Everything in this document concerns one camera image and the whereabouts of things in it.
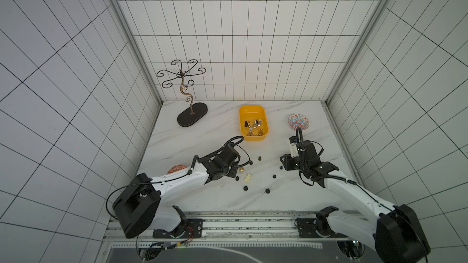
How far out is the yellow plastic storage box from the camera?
1.03m

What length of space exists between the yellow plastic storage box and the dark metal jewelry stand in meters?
0.25

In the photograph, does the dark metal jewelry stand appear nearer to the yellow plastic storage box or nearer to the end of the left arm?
the yellow plastic storage box

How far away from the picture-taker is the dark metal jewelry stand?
2.95 feet

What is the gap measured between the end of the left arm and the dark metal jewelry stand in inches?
14.7

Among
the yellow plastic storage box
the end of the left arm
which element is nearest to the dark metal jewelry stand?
the yellow plastic storage box

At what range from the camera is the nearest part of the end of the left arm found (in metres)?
0.60

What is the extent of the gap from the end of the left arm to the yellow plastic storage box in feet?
1.04
